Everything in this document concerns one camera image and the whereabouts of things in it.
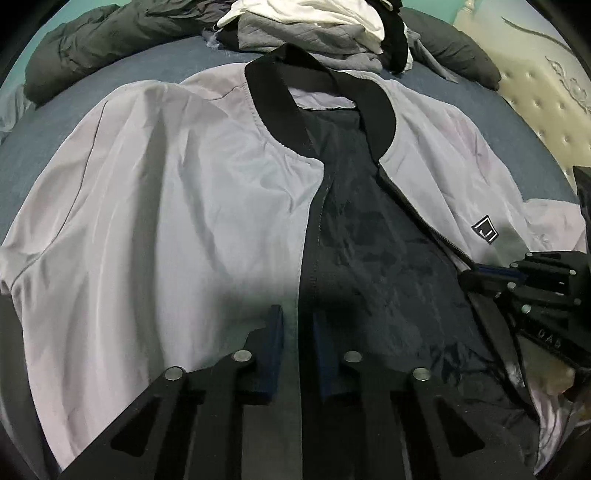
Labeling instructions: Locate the light grey cloth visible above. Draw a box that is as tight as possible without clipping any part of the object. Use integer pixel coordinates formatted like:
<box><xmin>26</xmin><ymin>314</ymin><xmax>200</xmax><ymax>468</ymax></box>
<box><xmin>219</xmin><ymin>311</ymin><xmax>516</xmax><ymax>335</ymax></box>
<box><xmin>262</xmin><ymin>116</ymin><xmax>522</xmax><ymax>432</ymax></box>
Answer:
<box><xmin>0</xmin><ymin>85</ymin><xmax>37</xmax><ymax>145</ymax></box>

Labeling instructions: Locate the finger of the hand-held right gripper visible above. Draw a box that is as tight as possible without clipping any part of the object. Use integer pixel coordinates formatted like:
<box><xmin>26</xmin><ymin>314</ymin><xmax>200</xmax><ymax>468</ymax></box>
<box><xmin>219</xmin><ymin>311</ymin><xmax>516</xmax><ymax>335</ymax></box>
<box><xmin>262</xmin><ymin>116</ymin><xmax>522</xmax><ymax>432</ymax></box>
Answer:
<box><xmin>461</xmin><ymin>272</ymin><xmax>583</xmax><ymax>324</ymax></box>
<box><xmin>475</xmin><ymin>251</ymin><xmax>591</xmax><ymax>291</ymax></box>

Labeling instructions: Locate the cream tufted headboard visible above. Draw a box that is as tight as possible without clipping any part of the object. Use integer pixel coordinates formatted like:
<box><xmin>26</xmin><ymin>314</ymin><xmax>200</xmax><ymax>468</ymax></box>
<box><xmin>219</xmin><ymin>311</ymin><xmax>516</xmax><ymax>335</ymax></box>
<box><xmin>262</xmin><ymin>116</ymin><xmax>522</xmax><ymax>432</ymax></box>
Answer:
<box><xmin>452</xmin><ymin>0</ymin><xmax>591</xmax><ymax>185</ymax></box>

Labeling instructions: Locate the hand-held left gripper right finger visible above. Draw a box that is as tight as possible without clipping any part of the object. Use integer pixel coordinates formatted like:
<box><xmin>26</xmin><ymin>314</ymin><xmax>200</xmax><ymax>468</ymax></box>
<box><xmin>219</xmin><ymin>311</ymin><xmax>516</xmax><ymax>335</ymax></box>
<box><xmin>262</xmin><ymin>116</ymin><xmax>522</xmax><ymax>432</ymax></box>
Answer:
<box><xmin>313</xmin><ymin>314</ymin><xmax>537</xmax><ymax>480</ymax></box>

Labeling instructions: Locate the pile of clothes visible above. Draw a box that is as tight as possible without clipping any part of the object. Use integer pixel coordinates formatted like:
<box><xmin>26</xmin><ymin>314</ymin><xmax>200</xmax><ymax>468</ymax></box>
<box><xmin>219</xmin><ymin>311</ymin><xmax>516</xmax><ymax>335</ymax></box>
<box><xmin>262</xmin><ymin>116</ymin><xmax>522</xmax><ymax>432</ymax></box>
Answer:
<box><xmin>369</xmin><ymin>0</ymin><xmax>414</xmax><ymax>73</ymax></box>

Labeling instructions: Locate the grey-blue garment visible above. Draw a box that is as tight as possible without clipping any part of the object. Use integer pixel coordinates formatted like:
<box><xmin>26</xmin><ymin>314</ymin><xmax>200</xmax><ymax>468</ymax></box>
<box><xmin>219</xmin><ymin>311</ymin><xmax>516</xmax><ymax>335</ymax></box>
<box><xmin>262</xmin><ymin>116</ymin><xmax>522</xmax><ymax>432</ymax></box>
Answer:
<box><xmin>409</xmin><ymin>36</ymin><xmax>460</xmax><ymax>85</ymax></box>

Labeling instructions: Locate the white garment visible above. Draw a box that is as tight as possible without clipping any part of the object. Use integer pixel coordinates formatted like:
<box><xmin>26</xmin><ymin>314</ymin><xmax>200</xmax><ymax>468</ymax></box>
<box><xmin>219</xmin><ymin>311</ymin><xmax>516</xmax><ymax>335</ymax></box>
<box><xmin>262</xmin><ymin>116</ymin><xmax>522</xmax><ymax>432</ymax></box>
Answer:
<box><xmin>217</xmin><ymin>0</ymin><xmax>386</xmax><ymax>43</ymax></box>

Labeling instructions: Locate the grey quilted garment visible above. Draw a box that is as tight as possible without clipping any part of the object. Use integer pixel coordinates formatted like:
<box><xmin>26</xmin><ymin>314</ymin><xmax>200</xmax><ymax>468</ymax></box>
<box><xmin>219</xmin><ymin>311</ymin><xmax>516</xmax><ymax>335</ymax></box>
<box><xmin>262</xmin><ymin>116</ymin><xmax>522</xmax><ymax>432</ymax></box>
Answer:
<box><xmin>218</xmin><ymin>11</ymin><xmax>383</xmax><ymax>73</ymax></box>

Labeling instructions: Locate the blue bed sheet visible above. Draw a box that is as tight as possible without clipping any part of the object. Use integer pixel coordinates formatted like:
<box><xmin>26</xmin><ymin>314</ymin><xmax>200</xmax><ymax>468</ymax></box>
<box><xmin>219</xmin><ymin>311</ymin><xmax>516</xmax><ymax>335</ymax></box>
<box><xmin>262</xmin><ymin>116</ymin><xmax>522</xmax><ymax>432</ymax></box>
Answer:
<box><xmin>0</xmin><ymin>34</ymin><xmax>583</xmax><ymax>480</ymax></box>

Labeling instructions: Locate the dark grey duvet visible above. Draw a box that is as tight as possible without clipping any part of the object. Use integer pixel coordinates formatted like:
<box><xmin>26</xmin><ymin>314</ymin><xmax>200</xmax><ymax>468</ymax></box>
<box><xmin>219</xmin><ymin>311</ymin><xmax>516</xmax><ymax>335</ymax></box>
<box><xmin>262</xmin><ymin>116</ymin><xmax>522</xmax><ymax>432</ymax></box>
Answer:
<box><xmin>23</xmin><ymin>0</ymin><xmax>238</xmax><ymax>108</ymax></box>

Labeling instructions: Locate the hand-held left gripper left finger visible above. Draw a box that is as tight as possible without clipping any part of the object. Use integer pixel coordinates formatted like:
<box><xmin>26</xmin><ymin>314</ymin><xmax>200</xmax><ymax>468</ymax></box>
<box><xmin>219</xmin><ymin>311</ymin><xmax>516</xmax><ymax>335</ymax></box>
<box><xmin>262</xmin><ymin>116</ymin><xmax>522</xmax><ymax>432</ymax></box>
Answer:
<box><xmin>58</xmin><ymin>305</ymin><xmax>285</xmax><ymax>480</ymax></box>

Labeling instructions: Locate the dark grey pillow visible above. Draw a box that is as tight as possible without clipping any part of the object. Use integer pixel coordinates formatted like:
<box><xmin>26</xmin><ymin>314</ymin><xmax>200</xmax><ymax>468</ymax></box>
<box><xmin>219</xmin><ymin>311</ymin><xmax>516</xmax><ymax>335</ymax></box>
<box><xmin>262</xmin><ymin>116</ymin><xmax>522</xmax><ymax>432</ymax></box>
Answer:
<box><xmin>399</xmin><ymin>7</ymin><xmax>502</xmax><ymax>90</ymax></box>

